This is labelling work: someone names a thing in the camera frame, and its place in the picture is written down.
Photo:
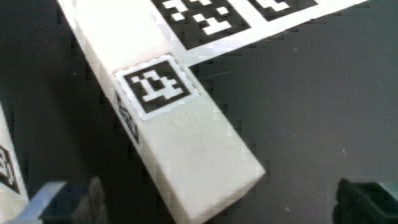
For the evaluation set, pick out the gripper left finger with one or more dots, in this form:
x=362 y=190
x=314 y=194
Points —
x=68 y=203

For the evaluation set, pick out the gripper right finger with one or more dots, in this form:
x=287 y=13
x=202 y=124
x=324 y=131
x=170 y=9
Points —
x=367 y=203

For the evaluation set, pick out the white desk leg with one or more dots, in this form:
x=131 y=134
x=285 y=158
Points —
x=13 y=190
x=200 y=162

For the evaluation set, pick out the marker tag plate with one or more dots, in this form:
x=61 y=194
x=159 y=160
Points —
x=212 y=26

